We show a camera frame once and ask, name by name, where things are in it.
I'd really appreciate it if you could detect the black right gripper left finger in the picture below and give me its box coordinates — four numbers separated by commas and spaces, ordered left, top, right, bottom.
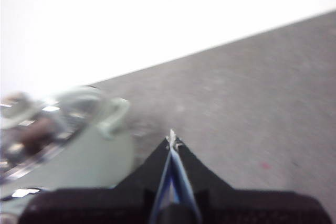
18, 136, 174, 224

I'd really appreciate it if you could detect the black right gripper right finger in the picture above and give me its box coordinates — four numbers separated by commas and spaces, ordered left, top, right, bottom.
172, 137, 332, 224

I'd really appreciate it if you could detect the pale green electric steamer pot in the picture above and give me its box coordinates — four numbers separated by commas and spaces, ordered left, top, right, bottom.
0, 84, 135, 224

